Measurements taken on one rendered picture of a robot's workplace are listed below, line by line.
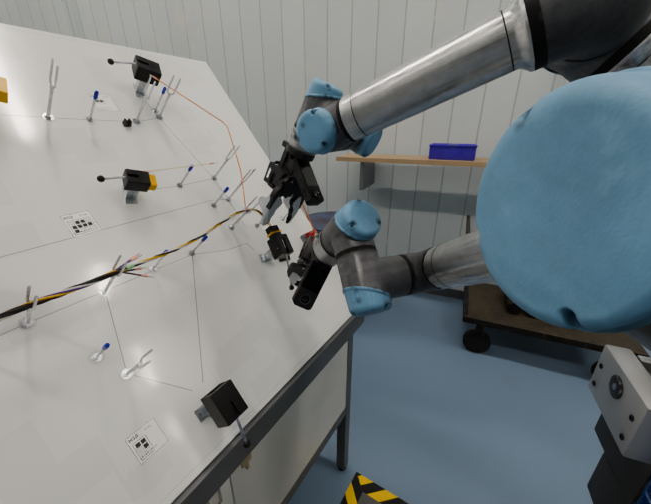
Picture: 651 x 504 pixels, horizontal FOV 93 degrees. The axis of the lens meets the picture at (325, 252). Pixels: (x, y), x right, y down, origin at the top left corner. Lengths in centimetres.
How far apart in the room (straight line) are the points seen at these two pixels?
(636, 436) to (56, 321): 87
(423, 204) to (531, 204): 260
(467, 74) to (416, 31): 229
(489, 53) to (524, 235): 35
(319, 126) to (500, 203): 40
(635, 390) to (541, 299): 44
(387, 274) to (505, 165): 35
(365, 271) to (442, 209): 229
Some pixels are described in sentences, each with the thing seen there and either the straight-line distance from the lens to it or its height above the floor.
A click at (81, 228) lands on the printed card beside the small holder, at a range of 77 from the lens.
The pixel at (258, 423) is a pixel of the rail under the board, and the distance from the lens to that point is 77.
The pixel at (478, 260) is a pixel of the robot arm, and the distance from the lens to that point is 45.
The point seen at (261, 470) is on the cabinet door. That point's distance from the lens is 98.
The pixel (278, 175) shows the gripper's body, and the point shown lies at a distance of 79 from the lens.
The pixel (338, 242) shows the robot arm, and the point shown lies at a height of 126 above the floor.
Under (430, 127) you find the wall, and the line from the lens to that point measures 271.
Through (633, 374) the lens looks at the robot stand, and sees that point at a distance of 65.
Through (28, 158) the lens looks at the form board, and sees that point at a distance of 84.
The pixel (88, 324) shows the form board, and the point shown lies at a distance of 69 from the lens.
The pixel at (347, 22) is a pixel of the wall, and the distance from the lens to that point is 293.
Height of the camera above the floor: 145
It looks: 22 degrees down
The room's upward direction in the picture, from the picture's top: straight up
